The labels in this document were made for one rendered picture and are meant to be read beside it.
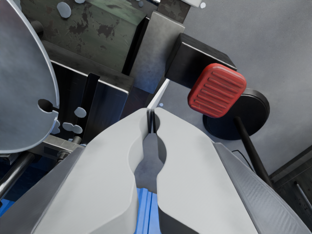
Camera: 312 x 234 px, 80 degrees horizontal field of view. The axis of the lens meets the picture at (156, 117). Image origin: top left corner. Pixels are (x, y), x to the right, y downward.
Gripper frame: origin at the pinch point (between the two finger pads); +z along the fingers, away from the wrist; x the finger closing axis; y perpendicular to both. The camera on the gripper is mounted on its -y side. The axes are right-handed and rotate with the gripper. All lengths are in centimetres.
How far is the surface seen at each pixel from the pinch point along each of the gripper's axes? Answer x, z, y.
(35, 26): -19.3, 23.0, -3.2
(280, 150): 81, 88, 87
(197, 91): 5.3, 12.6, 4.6
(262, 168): 42, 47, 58
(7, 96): -19.7, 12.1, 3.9
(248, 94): 48, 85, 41
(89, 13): -10.6, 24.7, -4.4
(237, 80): 10.1, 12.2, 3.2
